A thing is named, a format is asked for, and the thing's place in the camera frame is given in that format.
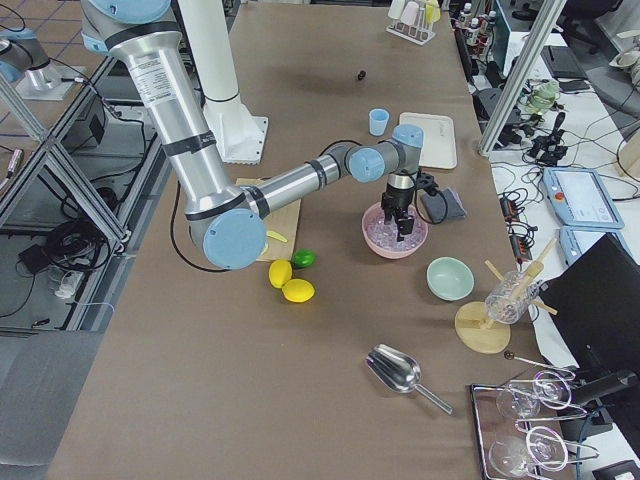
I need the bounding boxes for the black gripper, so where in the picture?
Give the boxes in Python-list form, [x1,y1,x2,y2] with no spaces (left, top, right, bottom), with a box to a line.
[381,173,416,242]

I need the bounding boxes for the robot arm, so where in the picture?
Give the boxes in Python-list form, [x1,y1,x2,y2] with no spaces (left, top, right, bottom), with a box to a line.
[81,1,423,270]

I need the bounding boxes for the pink bowl of ice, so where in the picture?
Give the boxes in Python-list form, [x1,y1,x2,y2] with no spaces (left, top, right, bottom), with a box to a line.
[361,203,429,260]

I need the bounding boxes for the light blue plastic cup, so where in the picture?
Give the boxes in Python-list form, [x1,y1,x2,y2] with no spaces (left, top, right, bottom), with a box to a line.
[368,108,390,137]

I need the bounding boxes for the wooden cup tree stand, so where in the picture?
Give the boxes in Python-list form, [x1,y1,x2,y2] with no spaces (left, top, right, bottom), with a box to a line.
[455,238,558,354]

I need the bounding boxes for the metal ice scoop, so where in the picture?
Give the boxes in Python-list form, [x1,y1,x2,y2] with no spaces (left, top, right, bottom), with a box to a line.
[366,344,454,415]

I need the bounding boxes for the pink plastic cup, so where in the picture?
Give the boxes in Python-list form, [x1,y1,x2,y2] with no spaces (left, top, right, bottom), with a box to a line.
[400,1,420,27]

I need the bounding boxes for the yellow plastic cup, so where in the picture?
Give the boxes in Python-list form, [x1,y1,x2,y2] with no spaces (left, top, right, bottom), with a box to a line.
[425,0,441,24]

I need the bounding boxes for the white plastic cup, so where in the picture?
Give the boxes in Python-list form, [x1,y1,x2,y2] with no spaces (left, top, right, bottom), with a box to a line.
[388,0,405,21]

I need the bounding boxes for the grey folded cloth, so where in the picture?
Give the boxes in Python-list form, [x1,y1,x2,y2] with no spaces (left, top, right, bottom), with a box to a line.
[420,187,467,224]

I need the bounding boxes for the mint green bowl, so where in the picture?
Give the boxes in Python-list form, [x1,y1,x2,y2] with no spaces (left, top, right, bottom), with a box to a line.
[426,257,475,301]

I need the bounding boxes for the cream rabbit serving tray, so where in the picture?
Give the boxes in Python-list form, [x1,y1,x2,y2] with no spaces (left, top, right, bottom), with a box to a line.
[399,112,457,170]

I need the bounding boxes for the green lime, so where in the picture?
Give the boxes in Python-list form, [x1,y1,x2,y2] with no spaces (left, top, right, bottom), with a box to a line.
[291,249,317,269]

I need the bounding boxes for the wooden cutting board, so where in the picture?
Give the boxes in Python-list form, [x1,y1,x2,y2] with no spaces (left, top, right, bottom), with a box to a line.
[258,200,301,262]

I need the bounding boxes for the yellow lemon near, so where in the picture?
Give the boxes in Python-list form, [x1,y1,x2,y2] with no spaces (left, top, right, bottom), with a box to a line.
[282,278,315,303]

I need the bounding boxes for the yellow lemon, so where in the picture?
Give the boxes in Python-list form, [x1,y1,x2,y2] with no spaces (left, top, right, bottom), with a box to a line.
[282,278,315,303]
[268,259,293,289]

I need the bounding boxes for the yellow plastic knife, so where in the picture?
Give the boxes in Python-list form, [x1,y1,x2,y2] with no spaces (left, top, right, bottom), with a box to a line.
[266,230,289,244]

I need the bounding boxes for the yellow lemon far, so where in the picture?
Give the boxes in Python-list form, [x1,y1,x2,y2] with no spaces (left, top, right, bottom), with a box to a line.
[268,259,293,289]

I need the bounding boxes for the clear glass mug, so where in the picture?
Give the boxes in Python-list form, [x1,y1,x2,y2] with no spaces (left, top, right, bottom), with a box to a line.
[485,271,541,325]

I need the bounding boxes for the teach pendant lower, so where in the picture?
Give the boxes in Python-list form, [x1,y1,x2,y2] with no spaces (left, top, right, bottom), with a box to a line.
[559,226,629,266]

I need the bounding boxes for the teach pendant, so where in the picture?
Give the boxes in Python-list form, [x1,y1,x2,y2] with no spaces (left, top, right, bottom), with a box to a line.
[559,226,629,266]
[542,167,625,230]

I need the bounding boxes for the teach pendant upper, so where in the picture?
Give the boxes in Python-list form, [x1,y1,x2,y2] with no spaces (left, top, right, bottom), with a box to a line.
[542,167,625,230]

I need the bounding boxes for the wine glass rack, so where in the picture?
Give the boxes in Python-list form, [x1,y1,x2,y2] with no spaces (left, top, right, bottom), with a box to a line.
[470,370,600,479]

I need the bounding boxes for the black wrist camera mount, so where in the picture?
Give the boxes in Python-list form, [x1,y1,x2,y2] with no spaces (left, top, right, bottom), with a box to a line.
[415,171,440,197]

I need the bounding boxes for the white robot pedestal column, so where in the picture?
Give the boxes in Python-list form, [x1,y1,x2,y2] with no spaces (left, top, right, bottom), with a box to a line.
[178,0,268,165]

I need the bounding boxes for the white wire cup rack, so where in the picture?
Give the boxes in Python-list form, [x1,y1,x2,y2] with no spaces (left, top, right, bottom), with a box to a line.
[386,0,436,46]

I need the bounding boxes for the aluminium frame post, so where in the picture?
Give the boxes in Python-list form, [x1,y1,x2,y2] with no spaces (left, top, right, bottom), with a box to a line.
[478,0,566,157]

